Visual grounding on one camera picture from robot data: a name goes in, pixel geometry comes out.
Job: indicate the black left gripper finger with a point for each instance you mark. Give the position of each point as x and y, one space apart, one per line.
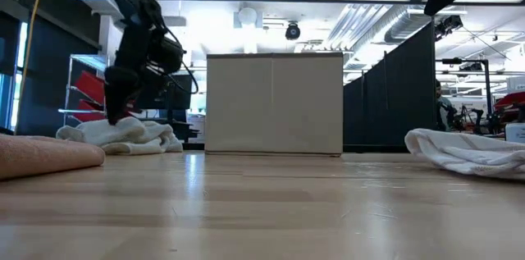
133 88
115 96

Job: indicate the white plaid towel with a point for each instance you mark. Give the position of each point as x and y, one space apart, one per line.
471 153
123 137

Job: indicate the terracotta pink towel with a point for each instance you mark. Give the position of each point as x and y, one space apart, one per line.
45 155

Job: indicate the beige fabric storage box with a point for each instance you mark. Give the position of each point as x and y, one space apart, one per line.
272 104

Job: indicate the red shelf bin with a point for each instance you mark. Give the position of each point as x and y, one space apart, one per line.
88 85
88 115

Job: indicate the silver metal shelf rack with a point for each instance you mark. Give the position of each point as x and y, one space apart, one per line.
67 88

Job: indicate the black computer monitor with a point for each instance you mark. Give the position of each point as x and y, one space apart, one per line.
180 96

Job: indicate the person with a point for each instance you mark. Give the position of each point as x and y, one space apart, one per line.
444 108

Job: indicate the black room partition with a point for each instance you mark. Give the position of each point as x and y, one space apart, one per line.
389 100

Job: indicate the red bin stack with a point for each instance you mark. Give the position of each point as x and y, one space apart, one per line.
510 102

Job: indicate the black background robot arms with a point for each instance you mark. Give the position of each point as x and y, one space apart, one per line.
471 118

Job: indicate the small white box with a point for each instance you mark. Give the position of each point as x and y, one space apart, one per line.
515 133

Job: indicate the black bulky mounted camera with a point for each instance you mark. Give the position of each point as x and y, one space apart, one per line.
448 26

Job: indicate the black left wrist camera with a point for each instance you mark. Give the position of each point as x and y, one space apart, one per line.
166 55

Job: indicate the silver ceiling air duct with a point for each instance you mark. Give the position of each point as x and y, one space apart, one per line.
410 26

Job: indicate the black post rig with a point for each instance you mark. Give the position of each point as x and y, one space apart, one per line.
487 92

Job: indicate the black round ceiling camera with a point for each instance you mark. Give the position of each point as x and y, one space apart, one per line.
292 31

